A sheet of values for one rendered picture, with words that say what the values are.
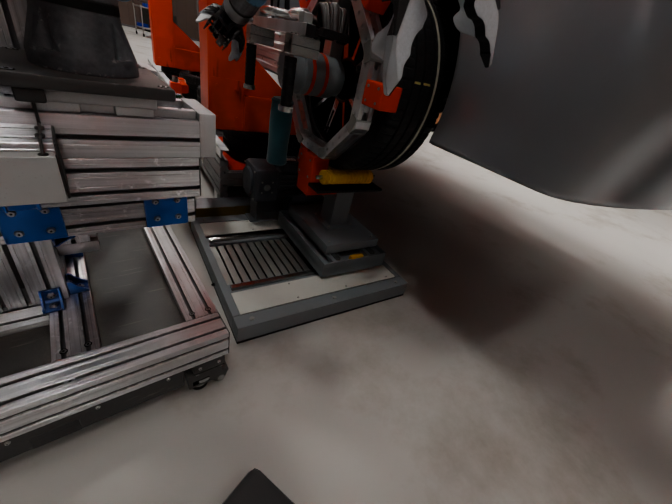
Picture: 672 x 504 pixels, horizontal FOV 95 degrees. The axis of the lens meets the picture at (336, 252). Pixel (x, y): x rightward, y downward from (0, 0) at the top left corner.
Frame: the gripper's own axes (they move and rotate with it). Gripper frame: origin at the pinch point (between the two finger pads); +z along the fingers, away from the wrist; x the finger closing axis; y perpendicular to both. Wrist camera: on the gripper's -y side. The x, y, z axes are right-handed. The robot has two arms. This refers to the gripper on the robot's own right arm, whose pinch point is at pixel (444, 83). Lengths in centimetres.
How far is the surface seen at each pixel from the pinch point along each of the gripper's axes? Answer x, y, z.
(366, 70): -24, 61, 6
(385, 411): 8, 11, 96
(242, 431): 48, 19, 79
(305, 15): -9, 65, -9
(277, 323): 28, 51, 79
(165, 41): 23, 319, -12
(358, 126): -20, 61, 22
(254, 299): 33, 62, 73
